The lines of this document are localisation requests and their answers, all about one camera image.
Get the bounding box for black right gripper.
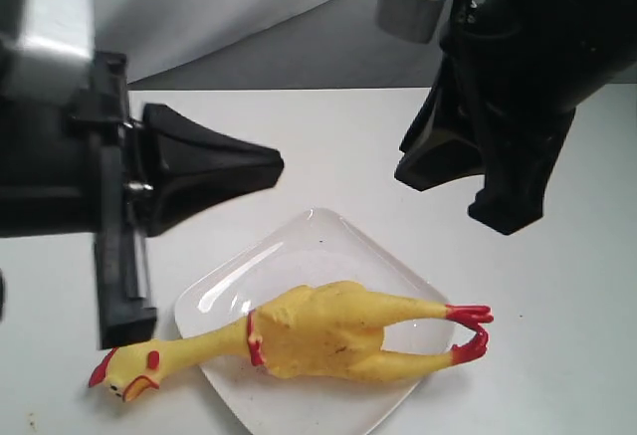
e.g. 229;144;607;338
394;0;636;235

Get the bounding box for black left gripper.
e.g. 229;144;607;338
1;52;284;349

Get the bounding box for yellow rubber chicken toy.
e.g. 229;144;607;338
88;281;494;402

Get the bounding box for grey backdrop cloth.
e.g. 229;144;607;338
95;0;442;90

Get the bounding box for white square plate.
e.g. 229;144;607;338
174;209;447;434

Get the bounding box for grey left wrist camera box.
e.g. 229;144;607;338
1;0;95;106

